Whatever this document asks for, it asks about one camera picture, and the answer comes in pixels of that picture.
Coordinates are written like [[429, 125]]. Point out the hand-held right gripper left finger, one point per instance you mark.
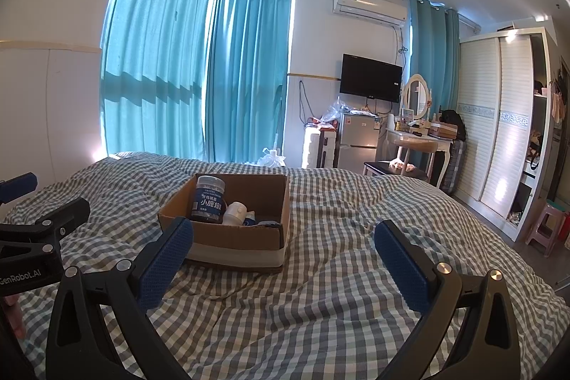
[[164, 268]]

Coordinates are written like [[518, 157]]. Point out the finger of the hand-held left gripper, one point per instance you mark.
[[67, 215], [20, 184]]

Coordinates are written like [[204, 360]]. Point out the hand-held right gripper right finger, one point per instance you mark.
[[400, 268]]

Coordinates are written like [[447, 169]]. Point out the cardboard box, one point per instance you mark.
[[236, 246]]

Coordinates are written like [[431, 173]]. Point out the white hair dryer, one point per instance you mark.
[[234, 214]]

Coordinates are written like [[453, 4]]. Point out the person's left hand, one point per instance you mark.
[[15, 317]]

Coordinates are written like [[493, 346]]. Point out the dark jar with blue label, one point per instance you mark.
[[209, 202]]

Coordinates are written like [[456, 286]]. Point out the black padded bench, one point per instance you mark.
[[392, 168]]

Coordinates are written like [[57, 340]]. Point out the grey checked blanket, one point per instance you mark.
[[311, 317]]

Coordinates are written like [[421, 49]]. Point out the blue and white packet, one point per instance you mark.
[[262, 223]]

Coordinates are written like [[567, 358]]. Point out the grey suitcase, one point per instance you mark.
[[455, 166]]

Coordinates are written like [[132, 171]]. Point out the round wooden stool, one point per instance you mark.
[[416, 146]]

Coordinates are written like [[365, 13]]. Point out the white dressing table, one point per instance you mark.
[[441, 146]]

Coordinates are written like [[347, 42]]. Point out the silver small fridge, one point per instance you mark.
[[358, 144]]

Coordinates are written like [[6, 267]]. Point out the wooden box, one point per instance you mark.
[[443, 130]]

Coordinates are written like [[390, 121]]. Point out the white suitcase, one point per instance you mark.
[[311, 148]]

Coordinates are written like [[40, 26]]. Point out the pink plastic stool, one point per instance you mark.
[[545, 224]]

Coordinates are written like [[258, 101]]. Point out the black bag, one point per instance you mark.
[[453, 124]]

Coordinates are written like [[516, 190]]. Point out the white plastic bag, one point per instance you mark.
[[272, 158]]

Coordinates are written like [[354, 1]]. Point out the clear plastic bag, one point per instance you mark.
[[337, 110]]

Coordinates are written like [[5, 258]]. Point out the white louvered wardrobe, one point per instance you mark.
[[485, 117]]

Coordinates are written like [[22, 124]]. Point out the white oval mirror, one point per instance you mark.
[[417, 95]]

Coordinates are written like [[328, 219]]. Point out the wide teal window curtain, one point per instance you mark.
[[156, 50]]

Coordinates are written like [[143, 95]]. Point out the narrow teal curtain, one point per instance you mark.
[[434, 50]]

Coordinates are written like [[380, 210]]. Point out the hanging pink garment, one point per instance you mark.
[[558, 106]]

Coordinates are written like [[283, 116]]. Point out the white air conditioner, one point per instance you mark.
[[369, 6]]

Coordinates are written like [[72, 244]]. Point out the black wall television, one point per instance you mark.
[[370, 78]]

